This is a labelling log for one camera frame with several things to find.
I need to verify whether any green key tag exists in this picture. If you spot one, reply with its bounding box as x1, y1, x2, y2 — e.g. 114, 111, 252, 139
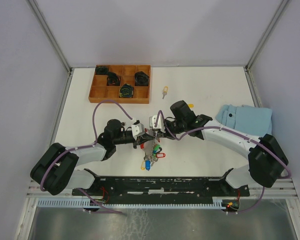
153, 144, 161, 153

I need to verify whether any blue key tag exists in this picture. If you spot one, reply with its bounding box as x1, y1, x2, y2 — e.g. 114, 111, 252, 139
145, 160, 151, 171

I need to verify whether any yellow key tag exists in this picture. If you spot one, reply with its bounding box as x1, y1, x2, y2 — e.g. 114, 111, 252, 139
140, 161, 146, 171

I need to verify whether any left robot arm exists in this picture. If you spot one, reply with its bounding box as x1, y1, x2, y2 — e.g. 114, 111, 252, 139
30, 119, 154, 196

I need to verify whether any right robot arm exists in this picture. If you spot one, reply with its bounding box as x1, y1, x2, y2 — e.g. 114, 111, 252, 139
149, 100, 289, 196

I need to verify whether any yellow tag key upper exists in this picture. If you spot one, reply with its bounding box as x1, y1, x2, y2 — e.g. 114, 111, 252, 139
162, 86, 169, 99

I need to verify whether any wooden compartment tray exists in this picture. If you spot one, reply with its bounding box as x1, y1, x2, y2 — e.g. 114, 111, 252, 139
88, 64, 151, 104

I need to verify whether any light blue cloth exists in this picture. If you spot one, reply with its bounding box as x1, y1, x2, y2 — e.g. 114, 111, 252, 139
215, 104, 273, 137

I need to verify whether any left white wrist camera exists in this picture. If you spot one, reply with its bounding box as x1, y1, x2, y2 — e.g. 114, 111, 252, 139
131, 120, 146, 139

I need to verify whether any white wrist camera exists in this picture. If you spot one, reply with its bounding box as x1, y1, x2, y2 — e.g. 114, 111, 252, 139
149, 115, 165, 133
131, 120, 146, 139

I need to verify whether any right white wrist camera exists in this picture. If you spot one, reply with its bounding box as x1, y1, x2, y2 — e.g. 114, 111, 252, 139
149, 115, 165, 133

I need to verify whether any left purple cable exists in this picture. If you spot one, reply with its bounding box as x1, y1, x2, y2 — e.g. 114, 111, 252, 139
40, 99, 138, 215

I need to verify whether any black yellow cable coil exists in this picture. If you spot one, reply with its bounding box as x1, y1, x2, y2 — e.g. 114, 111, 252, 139
118, 83, 135, 99

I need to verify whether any black cable coil right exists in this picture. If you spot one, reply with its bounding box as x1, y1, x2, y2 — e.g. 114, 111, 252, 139
134, 70, 150, 87

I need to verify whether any black cable coil top-left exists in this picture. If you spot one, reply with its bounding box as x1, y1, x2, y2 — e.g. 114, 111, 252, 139
94, 65, 110, 76

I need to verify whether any white cable duct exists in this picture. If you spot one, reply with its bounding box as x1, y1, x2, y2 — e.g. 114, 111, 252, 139
36, 197, 226, 210

